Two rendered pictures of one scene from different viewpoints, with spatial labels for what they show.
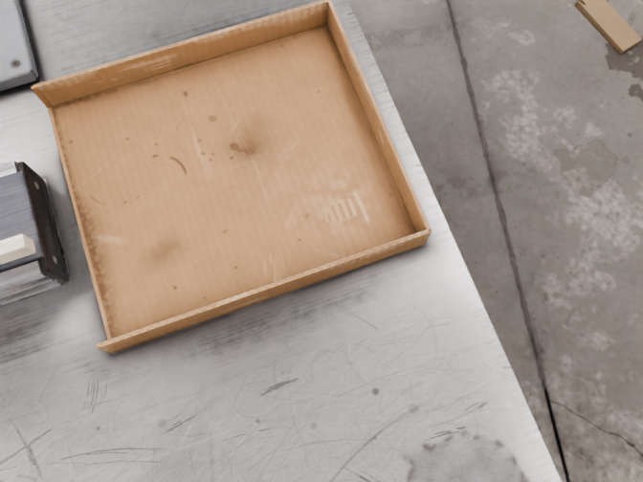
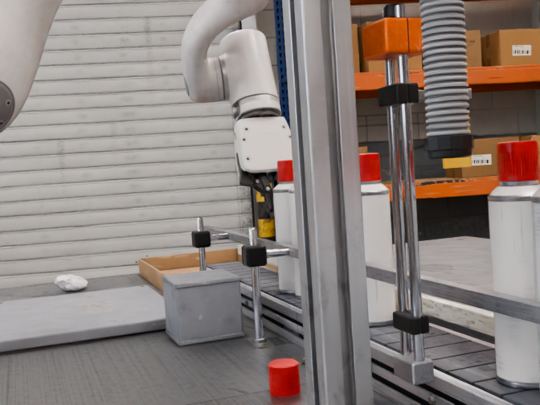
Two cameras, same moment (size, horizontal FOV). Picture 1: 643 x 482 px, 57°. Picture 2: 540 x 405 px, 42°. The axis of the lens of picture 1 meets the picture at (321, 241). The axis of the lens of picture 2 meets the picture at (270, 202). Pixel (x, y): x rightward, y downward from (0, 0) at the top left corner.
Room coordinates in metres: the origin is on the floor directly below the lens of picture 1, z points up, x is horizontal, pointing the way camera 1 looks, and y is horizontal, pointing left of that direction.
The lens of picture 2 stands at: (-0.04, 1.72, 1.08)
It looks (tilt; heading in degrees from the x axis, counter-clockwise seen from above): 3 degrees down; 273
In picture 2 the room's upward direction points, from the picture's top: 4 degrees counter-clockwise
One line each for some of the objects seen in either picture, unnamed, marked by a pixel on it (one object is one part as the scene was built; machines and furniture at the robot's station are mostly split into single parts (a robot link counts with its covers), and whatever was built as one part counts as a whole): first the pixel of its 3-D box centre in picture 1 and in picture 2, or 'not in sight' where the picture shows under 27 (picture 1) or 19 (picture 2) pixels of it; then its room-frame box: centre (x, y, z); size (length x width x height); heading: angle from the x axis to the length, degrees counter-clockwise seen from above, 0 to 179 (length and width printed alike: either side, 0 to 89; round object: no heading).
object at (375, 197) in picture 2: not in sight; (370, 238); (-0.10, 0.87, 0.98); 0.05 x 0.05 x 0.20
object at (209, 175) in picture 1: (227, 164); (204, 267); (0.23, 0.09, 0.85); 0.30 x 0.26 x 0.04; 113
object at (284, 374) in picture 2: not in sight; (284, 376); (0.01, 0.96, 0.85); 0.03 x 0.03 x 0.03
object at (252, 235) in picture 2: not in sight; (270, 283); (0.03, 0.74, 0.91); 0.07 x 0.03 x 0.16; 23
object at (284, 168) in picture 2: not in sight; (291, 225); (0.00, 0.63, 0.98); 0.05 x 0.05 x 0.20
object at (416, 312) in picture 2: not in sight; (433, 192); (-0.14, 1.08, 1.05); 0.10 x 0.04 x 0.33; 23
